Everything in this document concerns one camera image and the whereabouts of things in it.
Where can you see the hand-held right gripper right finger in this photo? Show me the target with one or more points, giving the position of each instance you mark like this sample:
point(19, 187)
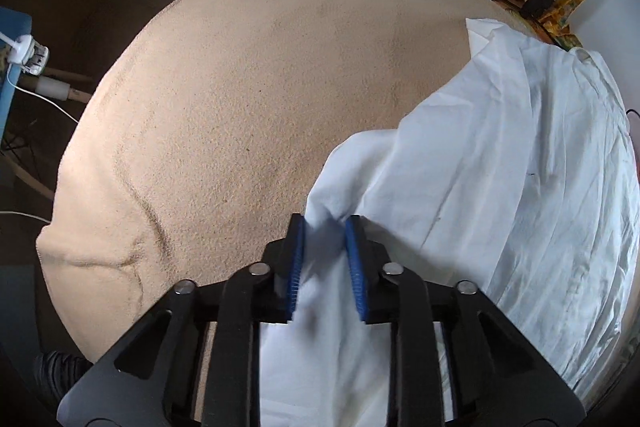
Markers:
point(356, 267)

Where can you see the beige fleece blanket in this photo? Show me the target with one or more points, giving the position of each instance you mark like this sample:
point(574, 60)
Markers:
point(250, 82)

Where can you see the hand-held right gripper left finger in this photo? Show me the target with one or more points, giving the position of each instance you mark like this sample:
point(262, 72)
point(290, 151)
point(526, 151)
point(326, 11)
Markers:
point(295, 257)

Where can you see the white plug adapter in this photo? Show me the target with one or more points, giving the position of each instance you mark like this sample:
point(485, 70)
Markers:
point(30, 54)

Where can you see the blue table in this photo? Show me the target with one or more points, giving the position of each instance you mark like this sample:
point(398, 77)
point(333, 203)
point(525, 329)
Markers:
point(15, 27)

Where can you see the wooden chair leg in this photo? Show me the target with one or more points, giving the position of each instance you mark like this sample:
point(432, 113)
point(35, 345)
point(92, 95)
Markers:
point(70, 74)

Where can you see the white shirt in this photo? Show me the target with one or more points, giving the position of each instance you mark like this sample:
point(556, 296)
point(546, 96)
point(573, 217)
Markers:
point(475, 182)

